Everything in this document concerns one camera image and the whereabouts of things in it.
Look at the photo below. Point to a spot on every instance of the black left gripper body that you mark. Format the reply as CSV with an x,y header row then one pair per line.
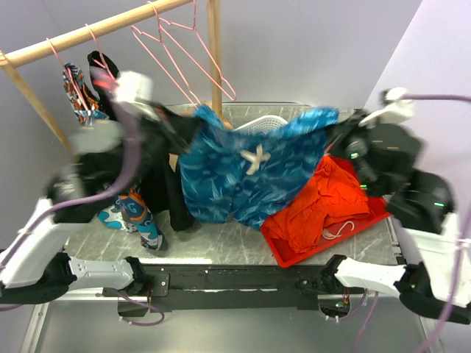
x,y
161,134

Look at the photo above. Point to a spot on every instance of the empty pink wire hanger rear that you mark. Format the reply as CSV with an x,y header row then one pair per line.
x,y
212,48

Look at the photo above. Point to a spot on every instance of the black sport shorts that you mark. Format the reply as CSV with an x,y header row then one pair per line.
x,y
161,190

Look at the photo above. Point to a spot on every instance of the orange blue patterned shorts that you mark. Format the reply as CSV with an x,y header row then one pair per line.
x,y
128,212

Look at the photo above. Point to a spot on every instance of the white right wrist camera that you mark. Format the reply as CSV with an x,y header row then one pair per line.
x,y
396,109

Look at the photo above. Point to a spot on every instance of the pink wire hanger far left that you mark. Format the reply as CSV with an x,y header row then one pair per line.
x,y
70,77

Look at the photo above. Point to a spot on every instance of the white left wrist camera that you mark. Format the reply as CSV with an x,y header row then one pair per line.
x,y
133,87

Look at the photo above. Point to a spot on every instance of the blue shark print shorts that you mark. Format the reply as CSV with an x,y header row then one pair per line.
x,y
229,173

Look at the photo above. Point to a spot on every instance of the pink wire hanger with black shorts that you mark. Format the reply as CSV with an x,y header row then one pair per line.
x,y
100,60

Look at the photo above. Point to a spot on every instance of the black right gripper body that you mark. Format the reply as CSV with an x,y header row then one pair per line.
x,y
352,142

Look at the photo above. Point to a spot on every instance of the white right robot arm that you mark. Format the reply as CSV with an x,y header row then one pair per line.
x,y
440,282

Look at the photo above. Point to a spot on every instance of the red plastic tray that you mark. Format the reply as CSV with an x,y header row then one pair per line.
x,y
333,234

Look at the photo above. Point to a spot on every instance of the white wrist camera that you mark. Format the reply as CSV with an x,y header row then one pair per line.
x,y
133,87
396,109

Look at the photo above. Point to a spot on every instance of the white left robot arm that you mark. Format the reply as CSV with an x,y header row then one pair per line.
x,y
73,197

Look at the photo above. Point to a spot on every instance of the wooden clothes rack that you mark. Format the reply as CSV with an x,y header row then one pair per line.
x,y
27,22

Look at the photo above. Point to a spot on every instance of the white perforated plastic basket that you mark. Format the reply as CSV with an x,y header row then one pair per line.
x,y
263,124

